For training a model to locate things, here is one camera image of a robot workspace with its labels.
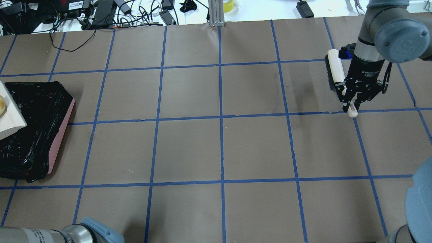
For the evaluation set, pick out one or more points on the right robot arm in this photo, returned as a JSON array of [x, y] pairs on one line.
[[390, 33]]

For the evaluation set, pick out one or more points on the beige hand brush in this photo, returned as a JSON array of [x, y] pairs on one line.
[[335, 72]]

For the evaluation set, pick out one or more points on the black power brick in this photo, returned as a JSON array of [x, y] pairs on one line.
[[304, 9]]

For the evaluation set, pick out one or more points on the yellow tape roll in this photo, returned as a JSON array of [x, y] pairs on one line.
[[230, 6]]

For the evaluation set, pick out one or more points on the black power adapter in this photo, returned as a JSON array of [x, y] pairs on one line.
[[103, 14]]

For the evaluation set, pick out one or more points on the croissant bread piece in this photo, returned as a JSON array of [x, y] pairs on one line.
[[3, 105]]

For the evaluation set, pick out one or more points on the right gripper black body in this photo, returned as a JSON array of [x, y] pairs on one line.
[[364, 70]]

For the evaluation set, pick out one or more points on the bin with black bag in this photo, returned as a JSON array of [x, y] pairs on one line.
[[30, 153]]

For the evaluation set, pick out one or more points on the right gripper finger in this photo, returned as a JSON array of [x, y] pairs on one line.
[[344, 97], [365, 96]]

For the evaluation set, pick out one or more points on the beige plastic dustpan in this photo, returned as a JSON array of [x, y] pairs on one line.
[[12, 120]]

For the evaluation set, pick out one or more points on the aluminium frame post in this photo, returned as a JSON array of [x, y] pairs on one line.
[[216, 13]]

